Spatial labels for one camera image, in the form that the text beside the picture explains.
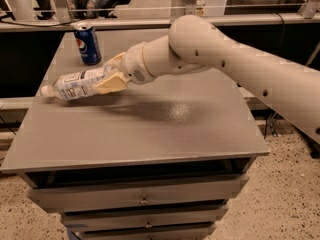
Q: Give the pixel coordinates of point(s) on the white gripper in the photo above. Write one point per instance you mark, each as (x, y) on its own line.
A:
(134, 65)

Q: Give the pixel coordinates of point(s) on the clear plastic bottle white label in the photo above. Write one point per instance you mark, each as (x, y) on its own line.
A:
(77, 85)

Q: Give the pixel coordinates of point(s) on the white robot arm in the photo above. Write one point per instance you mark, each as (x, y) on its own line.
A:
(194, 45)

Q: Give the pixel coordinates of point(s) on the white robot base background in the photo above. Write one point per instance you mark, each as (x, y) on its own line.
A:
(22, 10)

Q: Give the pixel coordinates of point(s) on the blue Pepsi can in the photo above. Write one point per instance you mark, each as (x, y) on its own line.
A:
(87, 42)

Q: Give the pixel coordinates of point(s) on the grey drawer cabinet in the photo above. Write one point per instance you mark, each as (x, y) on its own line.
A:
(194, 125)

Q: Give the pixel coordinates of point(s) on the top grey drawer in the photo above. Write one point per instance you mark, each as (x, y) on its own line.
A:
(137, 194)

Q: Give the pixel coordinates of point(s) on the grey drawer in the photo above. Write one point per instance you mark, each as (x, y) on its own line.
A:
(145, 218)
(137, 194)
(195, 230)

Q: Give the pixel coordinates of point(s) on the middle grey drawer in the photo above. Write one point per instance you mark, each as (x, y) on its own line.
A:
(145, 218)

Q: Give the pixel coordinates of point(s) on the bottom grey drawer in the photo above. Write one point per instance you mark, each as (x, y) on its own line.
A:
(195, 230)

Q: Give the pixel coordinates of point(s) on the metal railing frame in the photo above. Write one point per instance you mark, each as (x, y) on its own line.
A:
(158, 13)

